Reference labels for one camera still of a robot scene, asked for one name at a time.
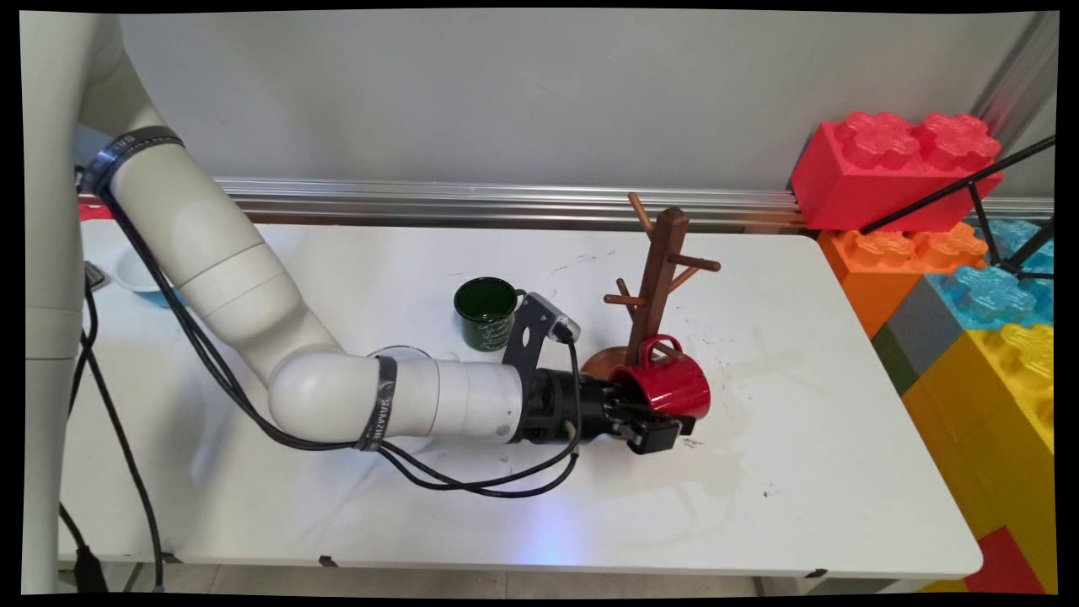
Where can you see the white enamel mug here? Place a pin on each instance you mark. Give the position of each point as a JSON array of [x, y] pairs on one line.
[[413, 352]]

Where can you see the blue bowl white inside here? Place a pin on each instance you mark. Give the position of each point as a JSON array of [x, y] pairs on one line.
[[139, 274]]

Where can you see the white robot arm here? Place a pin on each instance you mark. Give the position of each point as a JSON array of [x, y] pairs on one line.
[[211, 253]]

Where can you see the dark green toy brick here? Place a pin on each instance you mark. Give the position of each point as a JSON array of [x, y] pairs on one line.
[[893, 362]]

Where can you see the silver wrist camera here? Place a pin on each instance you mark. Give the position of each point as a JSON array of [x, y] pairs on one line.
[[563, 325]]

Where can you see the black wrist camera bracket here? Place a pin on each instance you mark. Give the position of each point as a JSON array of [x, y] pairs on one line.
[[527, 333]]

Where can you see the red ceramic mug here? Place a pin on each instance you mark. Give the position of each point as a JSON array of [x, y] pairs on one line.
[[674, 384]]

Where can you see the black tripod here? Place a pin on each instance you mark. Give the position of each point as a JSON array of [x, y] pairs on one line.
[[927, 201]]

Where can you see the slanted aluminium post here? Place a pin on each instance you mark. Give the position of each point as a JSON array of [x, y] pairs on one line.
[[1024, 67]]

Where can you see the orange toy brick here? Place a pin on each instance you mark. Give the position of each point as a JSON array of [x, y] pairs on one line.
[[868, 287]]

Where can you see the grey smartphone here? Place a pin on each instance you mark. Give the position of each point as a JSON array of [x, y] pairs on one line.
[[94, 275]]

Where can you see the dark green enamel mug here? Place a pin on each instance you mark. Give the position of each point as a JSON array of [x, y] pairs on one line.
[[485, 320]]

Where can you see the blue toy brick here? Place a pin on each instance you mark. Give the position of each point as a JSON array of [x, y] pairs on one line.
[[986, 295]]

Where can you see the large red toy brick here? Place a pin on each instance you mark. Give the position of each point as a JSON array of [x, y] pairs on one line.
[[851, 185]]

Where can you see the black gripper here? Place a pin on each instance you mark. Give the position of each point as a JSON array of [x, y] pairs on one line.
[[565, 409]]

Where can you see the small red toy brick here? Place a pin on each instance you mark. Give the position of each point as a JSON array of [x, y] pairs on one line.
[[93, 211]]

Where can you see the large yellow toy brick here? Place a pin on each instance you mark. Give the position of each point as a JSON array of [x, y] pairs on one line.
[[995, 438]]

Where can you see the horizontal aluminium rail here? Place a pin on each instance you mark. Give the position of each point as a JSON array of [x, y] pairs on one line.
[[506, 198]]

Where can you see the brown wooden mug tree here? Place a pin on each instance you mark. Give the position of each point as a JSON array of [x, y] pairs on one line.
[[666, 253]]

